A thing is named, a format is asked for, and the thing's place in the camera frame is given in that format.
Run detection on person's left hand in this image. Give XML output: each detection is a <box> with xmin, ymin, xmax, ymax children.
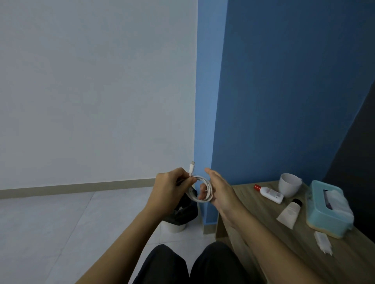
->
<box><xmin>145</xmin><ymin>167</ymin><xmax>197</xmax><ymax>218</ymax></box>

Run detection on person's right hand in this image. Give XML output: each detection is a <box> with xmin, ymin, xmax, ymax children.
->
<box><xmin>198</xmin><ymin>167</ymin><xmax>245</xmax><ymax>226</ymax></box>

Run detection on white charging cable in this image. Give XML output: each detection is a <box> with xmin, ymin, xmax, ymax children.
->
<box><xmin>184</xmin><ymin>160</ymin><xmax>214</xmax><ymax>203</ymax></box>

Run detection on white lotion bottle red cap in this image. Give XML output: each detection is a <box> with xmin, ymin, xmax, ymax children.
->
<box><xmin>254</xmin><ymin>184</ymin><xmax>284</xmax><ymax>204</ymax></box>

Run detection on white mug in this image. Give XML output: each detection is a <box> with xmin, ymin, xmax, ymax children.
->
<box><xmin>278</xmin><ymin>173</ymin><xmax>303</xmax><ymax>199</ymax></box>

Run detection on white tube black cap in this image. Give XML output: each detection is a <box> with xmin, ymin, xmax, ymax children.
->
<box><xmin>276</xmin><ymin>199</ymin><xmax>303</xmax><ymax>230</ymax></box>

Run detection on wooden nightstand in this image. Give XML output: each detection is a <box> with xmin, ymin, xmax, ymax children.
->
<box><xmin>215</xmin><ymin>180</ymin><xmax>375</xmax><ymax>284</ymax></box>

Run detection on teal tissue box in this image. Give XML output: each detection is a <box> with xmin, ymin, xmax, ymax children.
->
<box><xmin>305</xmin><ymin>180</ymin><xmax>355</xmax><ymax>239</ymax></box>

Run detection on white charger plug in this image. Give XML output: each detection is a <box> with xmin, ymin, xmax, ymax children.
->
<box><xmin>314</xmin><ymin>231</ymin><xmax>334</xmax><ymax>256</ymax></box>

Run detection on person's right forearm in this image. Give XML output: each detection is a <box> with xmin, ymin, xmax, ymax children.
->
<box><xmin>228</xmin><ymin>209</ymin><xmax>326</xmax><ymax>284</ymax></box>

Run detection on black lined trash bin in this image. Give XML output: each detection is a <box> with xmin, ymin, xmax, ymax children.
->
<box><xmin>162</xmin><ymin>187</ymin><xmax>199</xmax><ymax>226</ymax></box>

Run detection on white trash bin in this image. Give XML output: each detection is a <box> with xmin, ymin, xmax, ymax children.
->
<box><xmin>165</xmin><ymin>222</ymin><xmax>187</xmax><ymax>234</ymax></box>

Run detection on white facial tissues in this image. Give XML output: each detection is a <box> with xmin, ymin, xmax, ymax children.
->
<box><xmin>324</xmin><ymin>190</ymin><xmax>355</xmax><ymax>225</ymax></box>

